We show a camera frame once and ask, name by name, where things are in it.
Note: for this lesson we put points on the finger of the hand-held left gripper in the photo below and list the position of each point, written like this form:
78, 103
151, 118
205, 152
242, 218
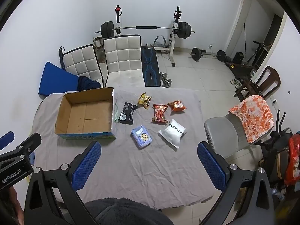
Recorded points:
6, 139
28, 145

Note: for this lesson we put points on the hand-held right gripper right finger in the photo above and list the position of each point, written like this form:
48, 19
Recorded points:
211, 166

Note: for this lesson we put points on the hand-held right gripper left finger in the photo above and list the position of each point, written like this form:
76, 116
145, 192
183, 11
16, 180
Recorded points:
86, 166

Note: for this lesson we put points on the cardboard box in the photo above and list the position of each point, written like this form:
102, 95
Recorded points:
82, 118

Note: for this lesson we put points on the white sock pack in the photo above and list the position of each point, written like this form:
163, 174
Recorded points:
172, 133

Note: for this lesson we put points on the blue tissue pack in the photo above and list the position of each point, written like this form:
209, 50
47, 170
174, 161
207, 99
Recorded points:
141, 138

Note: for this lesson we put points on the black snack packet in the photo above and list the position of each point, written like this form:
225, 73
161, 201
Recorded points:
126, 113

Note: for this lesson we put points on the orange snack packet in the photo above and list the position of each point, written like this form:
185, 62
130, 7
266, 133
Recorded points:
177, 105

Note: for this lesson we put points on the red snack packet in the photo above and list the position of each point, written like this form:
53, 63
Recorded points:
159, 113

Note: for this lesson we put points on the yellow snack packet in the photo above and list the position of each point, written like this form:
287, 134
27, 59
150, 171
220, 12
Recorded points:
144, 100

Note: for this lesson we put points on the grey chair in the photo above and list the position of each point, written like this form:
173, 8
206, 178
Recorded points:
220, 131

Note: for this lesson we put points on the person's dark fleece clothing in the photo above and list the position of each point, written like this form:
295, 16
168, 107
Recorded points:
126, 212

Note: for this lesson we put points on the dark bag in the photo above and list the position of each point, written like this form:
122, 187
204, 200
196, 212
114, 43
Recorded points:
274, 164

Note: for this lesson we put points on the orange floral towel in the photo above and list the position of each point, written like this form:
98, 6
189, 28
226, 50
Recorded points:
255, 114

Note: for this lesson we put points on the blue foam mat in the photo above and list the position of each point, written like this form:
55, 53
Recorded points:
56, 79

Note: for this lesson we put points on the red plastic bag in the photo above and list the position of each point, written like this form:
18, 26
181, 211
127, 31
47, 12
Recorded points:
293, 159

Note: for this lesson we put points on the dark blue cloth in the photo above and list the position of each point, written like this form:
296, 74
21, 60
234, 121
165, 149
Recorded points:
88, 83

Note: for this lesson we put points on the white shoe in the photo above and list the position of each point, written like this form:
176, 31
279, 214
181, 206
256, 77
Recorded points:
233, 81
239, 85

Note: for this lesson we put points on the black rod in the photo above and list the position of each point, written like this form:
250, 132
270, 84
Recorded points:
62, 58

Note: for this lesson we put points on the chrome dumbbell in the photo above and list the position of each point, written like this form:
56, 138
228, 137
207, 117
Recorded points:
164, 76
166, 83

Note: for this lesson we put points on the white padded chair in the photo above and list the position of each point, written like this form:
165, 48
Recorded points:
121, 51
82, 63

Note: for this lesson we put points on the dark wooden chair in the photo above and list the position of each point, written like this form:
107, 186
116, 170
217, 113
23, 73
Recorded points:
271, 77

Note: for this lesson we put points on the short barbell with black plates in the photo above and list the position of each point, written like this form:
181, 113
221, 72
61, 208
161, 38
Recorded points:
196, 54

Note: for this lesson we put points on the black and blue weight bench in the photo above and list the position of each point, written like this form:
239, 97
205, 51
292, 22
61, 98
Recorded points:
150, 70

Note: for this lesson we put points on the brown wooden object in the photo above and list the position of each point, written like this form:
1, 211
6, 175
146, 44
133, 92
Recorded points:
99, 49

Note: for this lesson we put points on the black scooter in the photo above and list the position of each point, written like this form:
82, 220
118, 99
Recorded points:
256, 52

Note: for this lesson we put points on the long barbell with black plates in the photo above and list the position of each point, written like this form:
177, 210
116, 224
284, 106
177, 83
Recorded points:
145, 27

